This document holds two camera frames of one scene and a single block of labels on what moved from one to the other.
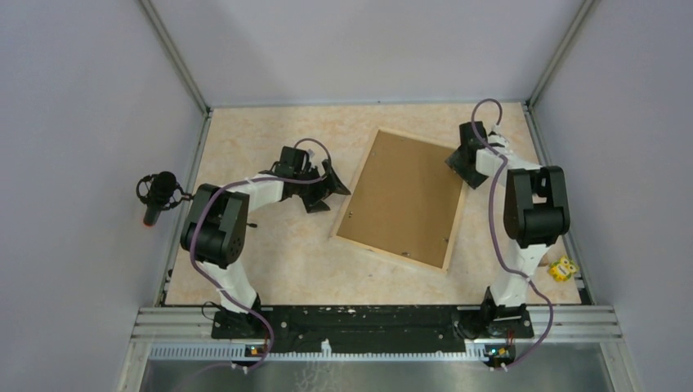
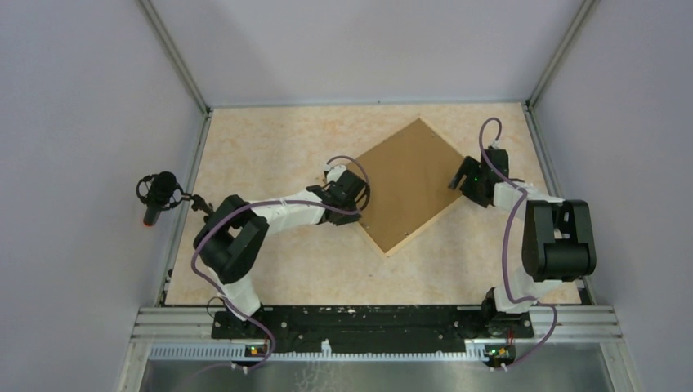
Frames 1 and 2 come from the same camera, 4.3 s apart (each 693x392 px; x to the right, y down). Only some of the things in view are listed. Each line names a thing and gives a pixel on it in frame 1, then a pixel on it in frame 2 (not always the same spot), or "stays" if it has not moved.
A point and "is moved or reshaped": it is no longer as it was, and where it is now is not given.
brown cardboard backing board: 406,199 is moved or reshaped
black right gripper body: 472,179 → 471,188
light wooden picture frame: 333,236 → 409,173
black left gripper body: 314,189 → 345,218
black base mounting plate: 376,328 stays
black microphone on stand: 160,191 stays
